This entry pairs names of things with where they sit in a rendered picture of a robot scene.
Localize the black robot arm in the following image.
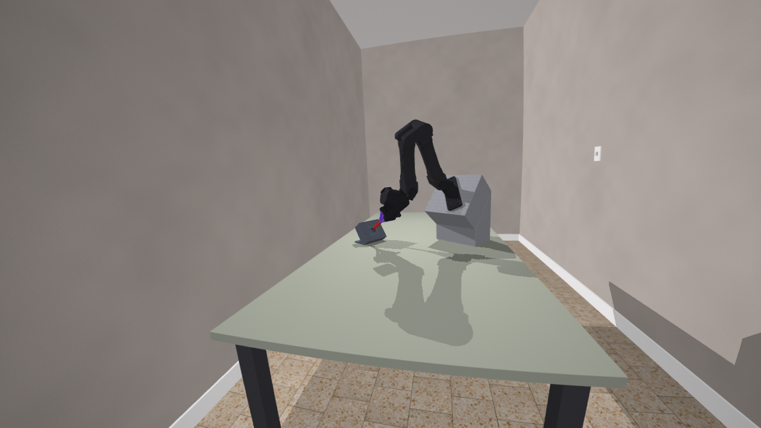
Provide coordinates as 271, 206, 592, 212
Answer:
380, 119, 463, 212

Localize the dark grey panel with slot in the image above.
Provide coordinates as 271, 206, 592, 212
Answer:
355, 219, 386, 245

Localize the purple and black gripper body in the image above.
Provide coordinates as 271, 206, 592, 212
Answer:
380, 207, 401, 222

